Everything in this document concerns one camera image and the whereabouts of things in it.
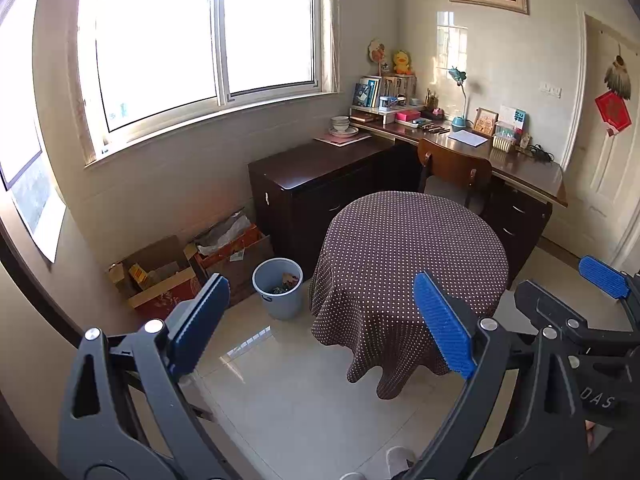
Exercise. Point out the yellow duck plush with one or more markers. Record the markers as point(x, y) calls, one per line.
point(402, 62)

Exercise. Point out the row of books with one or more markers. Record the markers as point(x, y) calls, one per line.
point(367, 92)

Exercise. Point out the orange cardboard box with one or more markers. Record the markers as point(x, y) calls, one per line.
point(250, 260)

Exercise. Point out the clear plastic sheet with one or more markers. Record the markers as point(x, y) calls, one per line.
point(220, 235)

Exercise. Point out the small wooden picture frame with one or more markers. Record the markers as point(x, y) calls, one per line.
point(485, 122)

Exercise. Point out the white teal desk card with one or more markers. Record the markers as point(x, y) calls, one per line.
point(515, 117)

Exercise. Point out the red diamond door decoration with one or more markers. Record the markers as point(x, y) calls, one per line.
point(614, 110)

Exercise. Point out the wooden chair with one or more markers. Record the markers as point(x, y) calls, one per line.
point(452, 162)

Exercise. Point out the hanging straw broom ornament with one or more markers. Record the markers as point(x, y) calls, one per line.
point(618, 80)

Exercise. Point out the paper sheet on cabinet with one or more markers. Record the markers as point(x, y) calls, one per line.
point(340, 141)

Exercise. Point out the white paper sheet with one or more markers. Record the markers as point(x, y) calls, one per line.
point(469, 138)

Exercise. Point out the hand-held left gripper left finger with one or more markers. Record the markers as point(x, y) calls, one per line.
point(200, 325)

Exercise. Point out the white door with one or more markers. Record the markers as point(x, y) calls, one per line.
point(600, 170)

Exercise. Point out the person's right hand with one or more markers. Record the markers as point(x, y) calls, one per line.
point(591, 434)

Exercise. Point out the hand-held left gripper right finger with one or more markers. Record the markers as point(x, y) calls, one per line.
point(442, 325)

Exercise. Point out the teal desk lamp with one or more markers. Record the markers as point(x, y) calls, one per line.
point(458, 122)

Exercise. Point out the small yellow red box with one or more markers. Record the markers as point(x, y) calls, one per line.
point(139, 276)

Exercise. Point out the light blue waste bin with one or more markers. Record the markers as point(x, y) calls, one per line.
point(277, 307)

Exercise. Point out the white light switch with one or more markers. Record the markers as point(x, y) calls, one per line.
point(550, 89)

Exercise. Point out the dark brush holder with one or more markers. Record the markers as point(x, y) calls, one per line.
point(431, 110)

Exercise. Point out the white desk riser shelf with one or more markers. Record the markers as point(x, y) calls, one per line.
point(362, 109)

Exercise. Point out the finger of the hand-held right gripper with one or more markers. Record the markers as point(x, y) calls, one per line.
point(605, 275)
point(542, 302)

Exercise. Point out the row of dark pens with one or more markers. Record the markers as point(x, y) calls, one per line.
point(432, 128)

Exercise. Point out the dark wooden desk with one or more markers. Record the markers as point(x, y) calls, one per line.
point(530, 172)

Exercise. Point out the small blue white container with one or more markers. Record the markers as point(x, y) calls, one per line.
point(386, 105)

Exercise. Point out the round decorative fan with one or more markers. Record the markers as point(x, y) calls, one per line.
point(376, 51)

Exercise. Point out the white slipper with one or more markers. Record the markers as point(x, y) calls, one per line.
point(400, 460)

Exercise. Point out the ceramic plate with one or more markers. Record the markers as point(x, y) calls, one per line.
point(352, 132)

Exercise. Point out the brown cardboard box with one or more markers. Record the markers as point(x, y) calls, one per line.
point(150, 255)

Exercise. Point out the dark wooden cabinet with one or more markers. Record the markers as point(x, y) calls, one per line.
point(305, 165)

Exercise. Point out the cream ribbed basket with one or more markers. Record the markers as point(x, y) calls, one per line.
point(502, 144)

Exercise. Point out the wooden crate with books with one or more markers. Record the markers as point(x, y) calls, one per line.
point(400, 87)

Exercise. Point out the pink flat box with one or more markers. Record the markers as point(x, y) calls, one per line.
point(407, 116)

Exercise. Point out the large sliding window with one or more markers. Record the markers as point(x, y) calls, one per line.
point(160, 35)

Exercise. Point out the brown polka dot tablecloth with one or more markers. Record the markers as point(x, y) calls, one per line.
point(400, 260)

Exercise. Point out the stacked ceramic bowls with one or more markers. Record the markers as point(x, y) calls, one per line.
point(340, 124)

